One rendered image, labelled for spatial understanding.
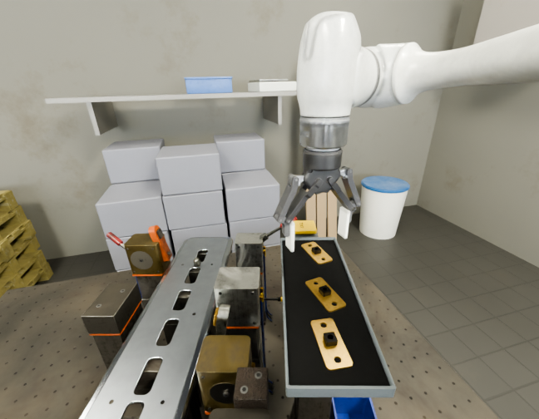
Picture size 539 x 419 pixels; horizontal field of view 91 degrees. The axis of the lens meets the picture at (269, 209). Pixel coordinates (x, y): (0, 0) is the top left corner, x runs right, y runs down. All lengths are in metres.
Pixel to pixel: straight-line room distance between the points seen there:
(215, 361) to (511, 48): 0.60
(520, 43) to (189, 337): 0.72
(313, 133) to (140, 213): 1.54
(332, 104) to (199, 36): 2.32
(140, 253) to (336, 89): 0.76
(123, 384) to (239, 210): 1.40
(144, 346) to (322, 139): 0.57
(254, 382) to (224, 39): 2.58
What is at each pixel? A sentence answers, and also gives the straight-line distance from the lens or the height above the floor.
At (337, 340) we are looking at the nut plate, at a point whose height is 1.17.
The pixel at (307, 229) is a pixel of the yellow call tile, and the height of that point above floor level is 1.16.
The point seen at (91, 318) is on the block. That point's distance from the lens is 0.80.
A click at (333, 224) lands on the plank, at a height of 0.18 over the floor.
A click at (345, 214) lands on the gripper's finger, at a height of 1.25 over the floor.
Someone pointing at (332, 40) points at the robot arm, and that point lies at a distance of 0.48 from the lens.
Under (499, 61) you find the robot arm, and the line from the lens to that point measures 0.45.
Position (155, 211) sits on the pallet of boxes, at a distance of 1.88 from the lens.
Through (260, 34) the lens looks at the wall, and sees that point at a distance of 2.81.
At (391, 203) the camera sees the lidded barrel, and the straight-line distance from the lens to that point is 2.89.
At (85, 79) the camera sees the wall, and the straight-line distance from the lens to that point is 2.82.
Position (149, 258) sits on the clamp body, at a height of 1.01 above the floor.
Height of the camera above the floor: 1.51
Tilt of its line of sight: 25 degrees down
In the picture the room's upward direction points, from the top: 2 degrees counter-clockwise
